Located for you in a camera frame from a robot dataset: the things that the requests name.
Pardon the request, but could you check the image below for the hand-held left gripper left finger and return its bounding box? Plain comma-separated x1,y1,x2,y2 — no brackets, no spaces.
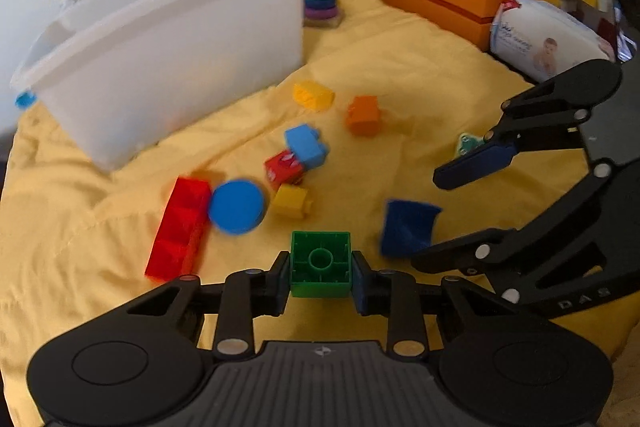
120,251,292,360

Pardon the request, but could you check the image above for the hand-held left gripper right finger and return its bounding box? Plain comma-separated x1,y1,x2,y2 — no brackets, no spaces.
350,251,531,360

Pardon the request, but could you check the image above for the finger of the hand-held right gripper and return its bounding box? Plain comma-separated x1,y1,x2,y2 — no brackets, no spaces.
411,159,618,308
433,82,592,190

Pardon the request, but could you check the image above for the green building block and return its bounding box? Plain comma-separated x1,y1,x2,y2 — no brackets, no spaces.
289,230,352,299

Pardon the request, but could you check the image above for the dark blue building block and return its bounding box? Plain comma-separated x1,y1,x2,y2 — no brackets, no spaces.
379,199,444,259

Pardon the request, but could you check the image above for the clear plastic storage bin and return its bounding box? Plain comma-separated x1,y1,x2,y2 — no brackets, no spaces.
10,0,321,174

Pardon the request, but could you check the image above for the green and white puzzle piece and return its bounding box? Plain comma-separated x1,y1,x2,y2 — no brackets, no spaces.
457,132,487,158

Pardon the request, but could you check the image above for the small yellow building block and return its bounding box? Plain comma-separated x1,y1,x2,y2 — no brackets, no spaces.
272,184,314,219

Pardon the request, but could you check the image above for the blue round disc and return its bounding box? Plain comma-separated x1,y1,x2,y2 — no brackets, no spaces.
208,179,265,236

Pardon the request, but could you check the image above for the red printed building block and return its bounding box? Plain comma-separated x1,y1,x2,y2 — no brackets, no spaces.
264,150,307,190

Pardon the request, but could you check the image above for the long red building block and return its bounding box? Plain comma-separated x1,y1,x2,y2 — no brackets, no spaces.
144,176,212,281

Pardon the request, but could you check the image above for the orange building block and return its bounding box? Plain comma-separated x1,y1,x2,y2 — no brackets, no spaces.
344,95,382,138

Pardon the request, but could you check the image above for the light blue building block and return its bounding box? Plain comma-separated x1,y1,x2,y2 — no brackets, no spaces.
284,124,329,168

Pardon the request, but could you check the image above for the white baby wipes packet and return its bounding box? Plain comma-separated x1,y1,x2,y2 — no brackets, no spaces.
489,0,617,84

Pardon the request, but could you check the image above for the wide yellow building block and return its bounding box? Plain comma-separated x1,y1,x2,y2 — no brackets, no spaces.
293,81,335,112

